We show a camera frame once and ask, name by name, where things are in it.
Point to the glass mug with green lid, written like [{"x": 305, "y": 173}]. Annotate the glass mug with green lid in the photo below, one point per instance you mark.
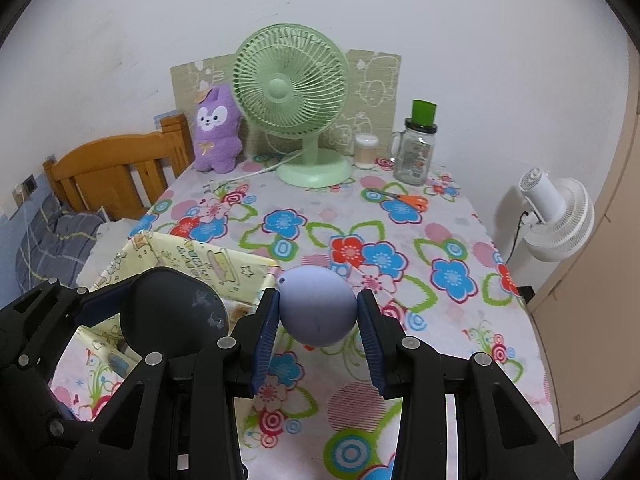
[{"x": 415, "y": 155}]

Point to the yellow printed box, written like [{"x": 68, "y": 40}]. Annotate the yellow printed box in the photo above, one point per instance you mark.
[{"x": 200, "y": 255}]

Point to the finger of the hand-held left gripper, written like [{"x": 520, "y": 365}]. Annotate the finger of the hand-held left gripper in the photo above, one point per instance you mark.
[
  {"x": 107, "y": 302},
  {"x": 50, "y": 420}
]

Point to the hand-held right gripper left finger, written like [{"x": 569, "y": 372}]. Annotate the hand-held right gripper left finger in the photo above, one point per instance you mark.
[{"x": 265, "y": 345}]

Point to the white fan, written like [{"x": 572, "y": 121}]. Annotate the white fan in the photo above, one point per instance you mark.
[{"x": 555, "y": 210}]

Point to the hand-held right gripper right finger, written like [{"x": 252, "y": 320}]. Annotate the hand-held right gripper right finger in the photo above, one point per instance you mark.
[{"x": 372, "y": 350}]

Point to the black round disc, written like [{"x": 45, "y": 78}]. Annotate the black round disc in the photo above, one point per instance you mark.
[{"x": 165, "y": 305}]

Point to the green desk fan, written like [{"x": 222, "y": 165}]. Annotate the green desk fan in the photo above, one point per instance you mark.
[{"x": 280, "y": 90}]

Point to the orange scissors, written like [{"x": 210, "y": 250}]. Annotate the orange scissors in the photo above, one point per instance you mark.
[{"x": 415, "y": 202}]

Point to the wooden headboard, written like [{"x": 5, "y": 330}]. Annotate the wooden headboard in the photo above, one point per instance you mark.
[{"x": 110, "y": 165}]

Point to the lilac ball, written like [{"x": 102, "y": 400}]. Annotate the lilac ball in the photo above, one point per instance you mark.
[{"x": 317, "y": 305}]

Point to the plaid blanket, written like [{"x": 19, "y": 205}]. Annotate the plaid blanket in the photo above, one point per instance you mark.
[{"x": 55, "y": 240}]

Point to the blue printed paper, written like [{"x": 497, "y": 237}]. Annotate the blue printed paper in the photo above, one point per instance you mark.
[{"x": 164, "y": 116}]

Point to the wall socket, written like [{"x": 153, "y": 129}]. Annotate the wall socket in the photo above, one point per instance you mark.
[{"x": 30, "y": 184}]

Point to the purple plush toy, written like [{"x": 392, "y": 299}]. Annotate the purple plush toy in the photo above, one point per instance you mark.
[{"x": 215, "y": 145}]

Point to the beige wardrobe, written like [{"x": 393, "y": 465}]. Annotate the beige wardrobe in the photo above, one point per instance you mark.
[{"x": 600, "y": 310}]

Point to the beige printed board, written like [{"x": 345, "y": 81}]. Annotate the beige printed board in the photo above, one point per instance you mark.
[{"x": 375, "y": 80}]

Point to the white pillow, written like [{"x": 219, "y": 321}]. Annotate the white pillow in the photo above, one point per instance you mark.
[{"x": 107, "y": 250}]

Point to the cotton swab jar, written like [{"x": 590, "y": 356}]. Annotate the cotton swab jar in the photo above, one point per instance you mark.
[{"x": 365, "y": 152}]

